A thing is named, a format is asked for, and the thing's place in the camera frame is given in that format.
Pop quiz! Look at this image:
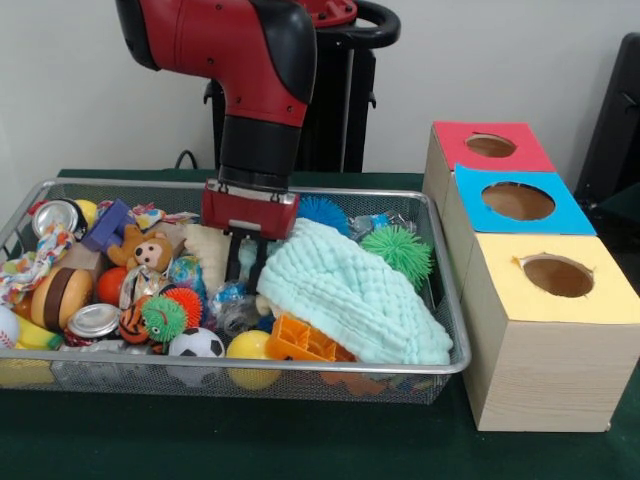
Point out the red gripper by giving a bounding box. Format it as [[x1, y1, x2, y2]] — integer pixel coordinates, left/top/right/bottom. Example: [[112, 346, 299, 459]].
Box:
[[200, 182, 300, 294]]

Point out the mint green waffle cloth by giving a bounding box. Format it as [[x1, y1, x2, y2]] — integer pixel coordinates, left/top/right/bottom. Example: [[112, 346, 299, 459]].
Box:
[[257, 217, 455, 365]]

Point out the wooden box with three holes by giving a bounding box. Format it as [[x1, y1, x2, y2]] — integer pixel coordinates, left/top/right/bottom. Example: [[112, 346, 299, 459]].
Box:
[[422, 120, 640, 432]]

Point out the cream waffle cloth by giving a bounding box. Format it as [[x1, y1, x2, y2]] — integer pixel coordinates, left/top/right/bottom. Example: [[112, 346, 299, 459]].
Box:
[[183, 224, 275, 317]]

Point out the clear blue plastic packet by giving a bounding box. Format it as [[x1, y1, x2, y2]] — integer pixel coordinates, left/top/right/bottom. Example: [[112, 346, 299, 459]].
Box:
[[207, 280, 274, 336]]

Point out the yellow plastic ball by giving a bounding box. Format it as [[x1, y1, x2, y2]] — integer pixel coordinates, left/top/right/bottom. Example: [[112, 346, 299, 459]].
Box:
[[225, 329, 284, 390]]

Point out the blue spiky rubber ball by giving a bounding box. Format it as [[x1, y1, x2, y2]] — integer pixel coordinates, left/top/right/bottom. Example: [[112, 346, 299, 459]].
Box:
[[297, 195, 350, 236]]

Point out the orange plastic brick toy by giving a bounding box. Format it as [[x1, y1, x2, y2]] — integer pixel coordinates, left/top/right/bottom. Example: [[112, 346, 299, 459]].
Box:
[[267, 313, 357, 362]]

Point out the brown plush monkey toy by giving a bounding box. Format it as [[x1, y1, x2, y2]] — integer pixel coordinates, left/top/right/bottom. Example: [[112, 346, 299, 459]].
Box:
[[107, 224, 175, 274]]

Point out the small soccer ball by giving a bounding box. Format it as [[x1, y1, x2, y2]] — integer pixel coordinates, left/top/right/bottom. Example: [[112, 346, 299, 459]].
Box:
[[167, 327, 226, 387]]

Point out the green spiky creature toy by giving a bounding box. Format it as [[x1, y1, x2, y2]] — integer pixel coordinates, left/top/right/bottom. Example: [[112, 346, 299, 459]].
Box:
[[142, 294, 189, 344]]

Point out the green spiky rubber ball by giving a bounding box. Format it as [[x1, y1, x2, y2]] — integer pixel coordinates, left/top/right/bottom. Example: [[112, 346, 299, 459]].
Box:
[[359, 224, 434, 291]]

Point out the dark green tablecloth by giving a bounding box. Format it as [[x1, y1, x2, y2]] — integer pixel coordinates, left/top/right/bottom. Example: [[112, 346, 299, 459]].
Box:
[[594, 182, 640, 251], [0, 168, 640, 480]]

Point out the black upright panel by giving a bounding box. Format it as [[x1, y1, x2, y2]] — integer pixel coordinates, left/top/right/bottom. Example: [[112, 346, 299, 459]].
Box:
[[574, 32, 640, 201]]

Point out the thin black cable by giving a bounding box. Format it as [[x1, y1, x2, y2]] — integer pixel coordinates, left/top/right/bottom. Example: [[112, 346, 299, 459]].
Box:
[[174, 148, 201, 171]]

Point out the wire mesh metal bin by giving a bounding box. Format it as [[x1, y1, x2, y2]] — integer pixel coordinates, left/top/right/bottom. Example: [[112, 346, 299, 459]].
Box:
[[0, 179, 472, 407]]

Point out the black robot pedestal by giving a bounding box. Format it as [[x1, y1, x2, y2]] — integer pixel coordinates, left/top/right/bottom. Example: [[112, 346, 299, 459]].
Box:
[[202, 0, 401, 174]]

